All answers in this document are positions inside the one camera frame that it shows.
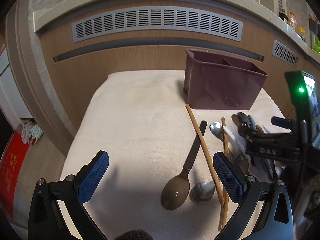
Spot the dark spoon black handle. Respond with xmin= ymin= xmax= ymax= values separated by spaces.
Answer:
xmin=231 ymin=114 xmax=241 ymax=127

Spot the large grey vent grille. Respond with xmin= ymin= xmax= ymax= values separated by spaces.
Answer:
xmin=71 ymin=5 xmax=243 ymax=43

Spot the brown spoon black handle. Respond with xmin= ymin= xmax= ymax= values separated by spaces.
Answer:
xmin=161 ymin=133 xmax=201 ymax=211

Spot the red door mat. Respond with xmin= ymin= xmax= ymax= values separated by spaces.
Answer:
xmin=1 ymin=132 xmax=29 ymax=218

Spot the wooden chopstick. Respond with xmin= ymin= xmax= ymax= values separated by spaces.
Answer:
xmin=219 ymin=128 xmax=229 ymax=230
xmin=185 ymin=104 xmax=225 ymax=207

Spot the white plastic spoon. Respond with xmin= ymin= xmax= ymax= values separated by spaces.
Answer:
xmin=222 ymin=125 xmax=246 ymax=154

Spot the steel spoon white knob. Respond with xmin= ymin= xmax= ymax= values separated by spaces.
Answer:
xmin=209 ymin=122 xmax=228 ymax=143

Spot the maroon plastic utensil holder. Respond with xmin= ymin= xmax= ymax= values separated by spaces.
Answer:
xmin=183 ymin=48 xmax=267 ymax=111

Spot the wooden cabinet front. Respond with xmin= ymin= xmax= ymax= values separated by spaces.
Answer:
xmin=38 ymin=0 xmax=319 ymax=128

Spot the yellow lid jar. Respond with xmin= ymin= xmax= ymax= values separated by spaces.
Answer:
xmin=296 ymin=26 xmax=306 ymax=41

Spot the orange drink bottle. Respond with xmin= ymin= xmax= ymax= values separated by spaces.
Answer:
xmin=287 ymin=11 xmax=297 ymax=30

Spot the small grey vent grille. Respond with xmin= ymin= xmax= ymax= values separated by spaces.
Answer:
xmin=272 ymin=40 xmax=298 ymax=67

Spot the dark soy sauce bottle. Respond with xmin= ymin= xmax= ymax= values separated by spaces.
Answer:
xmin=279 ymin=8 xmax=288 ymax=23

